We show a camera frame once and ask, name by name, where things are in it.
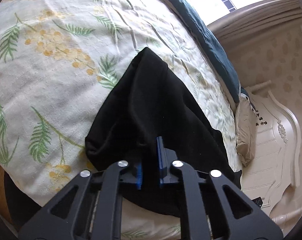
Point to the beige curtain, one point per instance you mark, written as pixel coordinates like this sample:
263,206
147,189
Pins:
258,20

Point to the dark teal blanket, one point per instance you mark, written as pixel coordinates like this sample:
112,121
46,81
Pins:
209,44

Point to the floral bed sheet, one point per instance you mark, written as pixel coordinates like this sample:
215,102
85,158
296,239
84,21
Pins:
59,60

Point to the black pants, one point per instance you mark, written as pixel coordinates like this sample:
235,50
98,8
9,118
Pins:
148,102

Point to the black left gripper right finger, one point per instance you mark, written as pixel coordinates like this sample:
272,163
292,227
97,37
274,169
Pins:
211,206

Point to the beige pillow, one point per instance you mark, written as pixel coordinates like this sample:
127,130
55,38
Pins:
245,120

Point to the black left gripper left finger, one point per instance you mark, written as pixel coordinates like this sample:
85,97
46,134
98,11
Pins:
88,207

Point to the white carved headboard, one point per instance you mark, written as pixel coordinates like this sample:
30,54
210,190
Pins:
275,166

